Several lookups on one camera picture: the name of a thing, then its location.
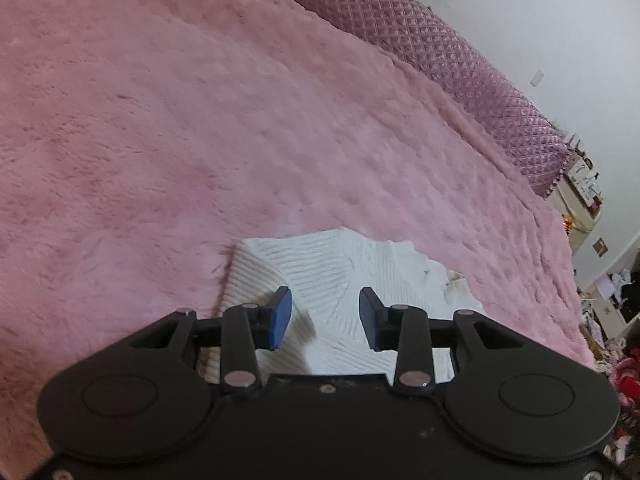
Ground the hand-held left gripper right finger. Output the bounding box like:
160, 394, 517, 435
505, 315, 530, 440
359, 287, 519, 402

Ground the white ribbed knit sweater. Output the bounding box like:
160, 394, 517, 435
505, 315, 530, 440
196, 226, 487, 383

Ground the pile of clothes on floor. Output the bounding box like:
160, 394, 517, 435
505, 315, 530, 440
575, 267, 640, 466

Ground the cream bedside cabinet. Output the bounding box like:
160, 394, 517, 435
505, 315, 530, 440
545, 132, 607, 256

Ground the purple quilted headboard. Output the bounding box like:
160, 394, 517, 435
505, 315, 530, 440
254, 0, 572, 197

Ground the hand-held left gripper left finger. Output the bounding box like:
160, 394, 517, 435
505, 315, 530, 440
131, 286, 293, 399

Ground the pink fluffy blanket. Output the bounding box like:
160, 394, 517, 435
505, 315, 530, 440
0, 0, 597, 451

